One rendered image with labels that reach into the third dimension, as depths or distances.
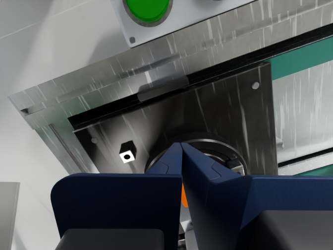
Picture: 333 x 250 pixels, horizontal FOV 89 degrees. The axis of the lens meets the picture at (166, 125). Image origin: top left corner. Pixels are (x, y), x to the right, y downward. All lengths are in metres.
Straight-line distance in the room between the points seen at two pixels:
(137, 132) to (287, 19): 0.21
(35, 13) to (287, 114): 0.41
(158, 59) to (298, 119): 0.25
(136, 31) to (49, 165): 0.33
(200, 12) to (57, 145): 0.23
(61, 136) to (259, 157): 0.27
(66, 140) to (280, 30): 0.28
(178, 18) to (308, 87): 0.22
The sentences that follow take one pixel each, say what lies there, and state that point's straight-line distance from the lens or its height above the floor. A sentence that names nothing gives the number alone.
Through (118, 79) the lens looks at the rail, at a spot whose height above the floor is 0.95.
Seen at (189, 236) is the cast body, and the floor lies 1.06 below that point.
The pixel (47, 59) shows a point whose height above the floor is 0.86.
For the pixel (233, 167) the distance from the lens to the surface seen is 0.22.
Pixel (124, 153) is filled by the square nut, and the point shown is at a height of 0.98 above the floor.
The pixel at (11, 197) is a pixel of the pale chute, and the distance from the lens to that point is 0.27.
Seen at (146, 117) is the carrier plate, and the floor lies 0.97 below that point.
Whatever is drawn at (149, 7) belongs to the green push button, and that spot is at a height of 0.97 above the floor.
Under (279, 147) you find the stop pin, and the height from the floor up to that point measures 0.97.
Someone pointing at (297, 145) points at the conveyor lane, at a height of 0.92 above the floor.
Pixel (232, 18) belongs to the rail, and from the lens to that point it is 0.21.
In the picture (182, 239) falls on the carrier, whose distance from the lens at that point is 0.37.
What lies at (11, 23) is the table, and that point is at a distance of 0.36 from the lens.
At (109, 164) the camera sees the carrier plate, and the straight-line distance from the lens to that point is 0.24.
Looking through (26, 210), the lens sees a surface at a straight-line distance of 0.56.
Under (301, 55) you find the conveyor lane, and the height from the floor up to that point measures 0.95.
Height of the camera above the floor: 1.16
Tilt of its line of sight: 65 degrees down
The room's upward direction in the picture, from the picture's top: 172 degrees clockwise
